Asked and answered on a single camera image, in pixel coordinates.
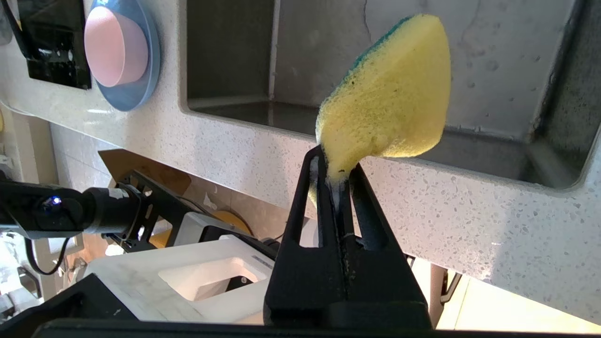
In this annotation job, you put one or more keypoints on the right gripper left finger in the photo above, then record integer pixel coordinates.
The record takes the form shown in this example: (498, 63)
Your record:
(305, 291)

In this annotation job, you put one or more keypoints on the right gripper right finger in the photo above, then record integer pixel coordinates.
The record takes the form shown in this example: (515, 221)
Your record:
(380, 286)

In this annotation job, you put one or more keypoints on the yellow sponge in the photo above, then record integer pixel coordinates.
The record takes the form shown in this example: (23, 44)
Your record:
(389, 94)

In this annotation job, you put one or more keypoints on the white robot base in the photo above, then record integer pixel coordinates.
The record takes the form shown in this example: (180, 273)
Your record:
(141, 277)

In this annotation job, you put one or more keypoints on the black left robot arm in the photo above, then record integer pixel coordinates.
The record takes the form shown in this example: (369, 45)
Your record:
(56, 209)

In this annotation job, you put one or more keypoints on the stainless steel sink basin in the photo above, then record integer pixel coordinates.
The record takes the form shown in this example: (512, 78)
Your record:
(493, 47)

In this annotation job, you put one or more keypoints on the black robot body panel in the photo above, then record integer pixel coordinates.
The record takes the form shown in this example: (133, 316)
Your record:
(70, 305)

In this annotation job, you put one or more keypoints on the blue-grey plate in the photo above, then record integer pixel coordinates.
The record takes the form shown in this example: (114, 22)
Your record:
(150, 61)

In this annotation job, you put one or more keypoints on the pink bowl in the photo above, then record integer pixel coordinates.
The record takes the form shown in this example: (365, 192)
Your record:
(115, 47)

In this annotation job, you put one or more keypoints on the black induction cooktop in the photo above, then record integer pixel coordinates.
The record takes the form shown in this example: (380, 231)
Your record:
(51, 42)

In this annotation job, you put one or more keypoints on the black metal base frame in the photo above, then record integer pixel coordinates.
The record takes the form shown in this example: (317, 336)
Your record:
(150, 202)

